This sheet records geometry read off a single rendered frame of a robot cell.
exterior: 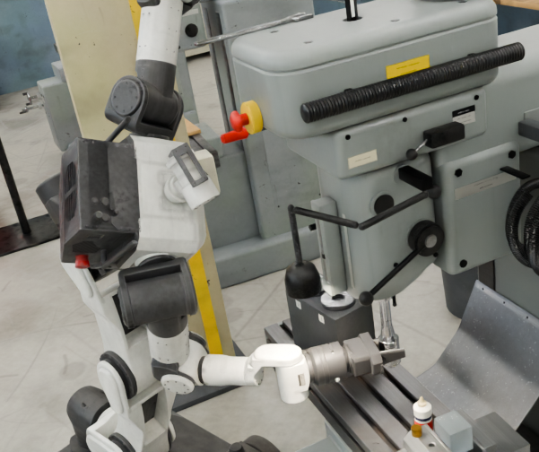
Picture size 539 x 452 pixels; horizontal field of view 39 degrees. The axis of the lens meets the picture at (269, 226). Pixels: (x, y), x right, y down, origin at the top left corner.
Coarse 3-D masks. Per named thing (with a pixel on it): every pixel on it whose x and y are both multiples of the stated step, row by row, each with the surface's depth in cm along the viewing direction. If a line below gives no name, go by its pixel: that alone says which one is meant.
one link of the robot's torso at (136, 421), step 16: (112, 368) 199; (112, 384) 199; (160, 384) 211; (112, 400) 204; (128, 400) 207; (144, 400) 207; (160, 400) 217; (128, 416) 204; (144, 416) 219; (160, 416) 221; (128, 432) 218; (144, 432) 212; (160, 432) 221; (128, 448) 220; (144, 448) 219; (160, 448) 225
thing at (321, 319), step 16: (288, 304) 207; (304, 304) 199; (320, 304) 196; (336, 304) 193; (352, 304) 193; (304, 320) 203; (320, 320) 195; (336, 320) 189; (352, 320) 192; (368, 320) 195; (304, 336) 206; (320, 336) 199; (336, 336) 191; (352, 336) 194
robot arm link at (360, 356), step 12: (360, 336) 176; (324, 348) 171; (336, 348) 171; (348, 348) 172; (360, 348) 172; (372, 348) 171; (336, 360) 169; (348, 360) 171; (360, 360) 169; (372, 360) 169; (336, 372) 169; (360, 372) 170; (372, 372) 170
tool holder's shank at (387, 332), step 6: (384, 306) 169; (384, 312) 169; (390, 312) 170; (384, 318) 170; (390, 318) 170; (384, 324) 171; (390, 324) 171; (384, 330) 171; (390, 330) 171; (384, 336) 172; (390, 336) 171
